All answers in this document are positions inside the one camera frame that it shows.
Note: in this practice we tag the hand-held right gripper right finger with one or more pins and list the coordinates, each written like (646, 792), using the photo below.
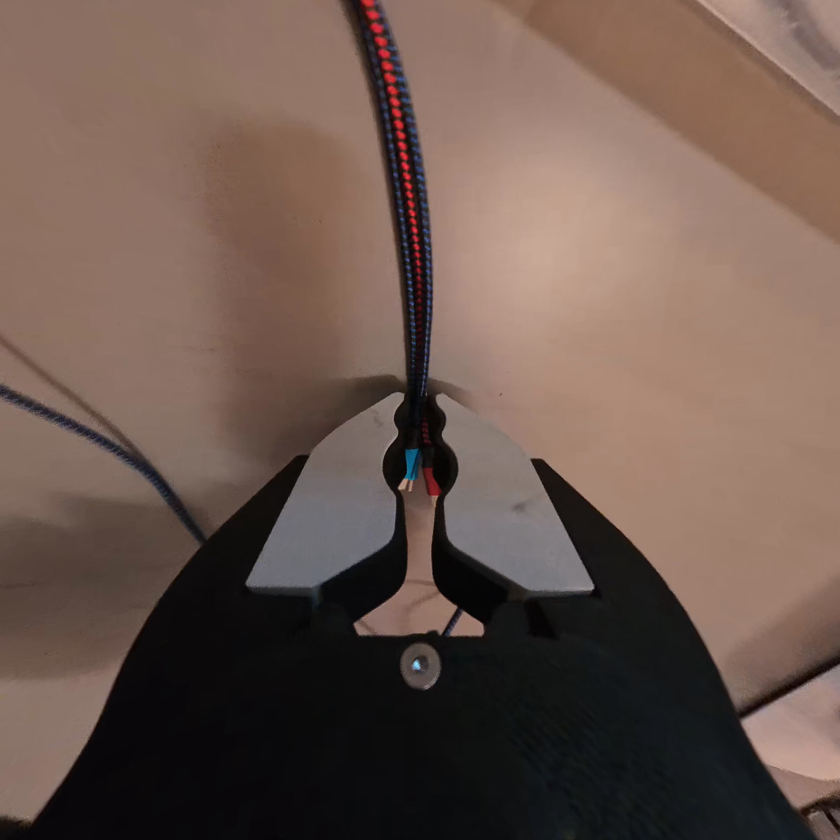
(512, 518)

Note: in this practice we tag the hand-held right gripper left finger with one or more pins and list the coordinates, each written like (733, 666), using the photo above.
(328, 512)

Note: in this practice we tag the grey desk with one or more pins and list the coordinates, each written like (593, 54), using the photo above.
(590, 262)

